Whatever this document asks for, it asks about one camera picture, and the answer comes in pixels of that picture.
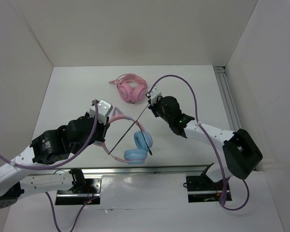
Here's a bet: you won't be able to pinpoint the thin black headphone cable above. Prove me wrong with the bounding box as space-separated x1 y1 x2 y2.
107 102 153 156

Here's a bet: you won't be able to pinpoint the pink blue cat-ear headphones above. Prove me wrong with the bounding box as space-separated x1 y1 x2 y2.
94 107 153 165

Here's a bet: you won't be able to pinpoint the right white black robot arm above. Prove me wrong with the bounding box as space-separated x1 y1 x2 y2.
148 96 263 189

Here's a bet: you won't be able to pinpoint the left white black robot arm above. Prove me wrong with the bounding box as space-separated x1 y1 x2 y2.
0 116 110 209

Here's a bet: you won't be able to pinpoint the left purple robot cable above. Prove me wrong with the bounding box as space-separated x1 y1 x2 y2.
0 100 99 232

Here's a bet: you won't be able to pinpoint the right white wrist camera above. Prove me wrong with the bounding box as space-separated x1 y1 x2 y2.
146 86 162 105

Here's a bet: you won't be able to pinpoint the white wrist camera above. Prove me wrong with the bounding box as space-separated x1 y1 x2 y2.
88 100 113 125
146 86 162 105

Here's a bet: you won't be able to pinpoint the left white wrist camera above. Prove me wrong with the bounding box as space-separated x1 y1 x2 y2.
88 100 113 125

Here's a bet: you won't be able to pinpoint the pink headphones with wrapped cable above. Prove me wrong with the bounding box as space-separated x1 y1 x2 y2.
109 73 147 104

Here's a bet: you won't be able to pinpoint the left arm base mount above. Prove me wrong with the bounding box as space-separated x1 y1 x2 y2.
55 168 102 206

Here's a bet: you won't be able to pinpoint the aluminium rail right edge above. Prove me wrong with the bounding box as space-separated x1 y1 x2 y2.
213 66 242 131

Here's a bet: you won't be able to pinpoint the aluminium rail front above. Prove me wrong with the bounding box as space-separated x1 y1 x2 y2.
38 164 232 176

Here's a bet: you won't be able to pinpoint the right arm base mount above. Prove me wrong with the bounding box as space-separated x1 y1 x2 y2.
183 163 224 203

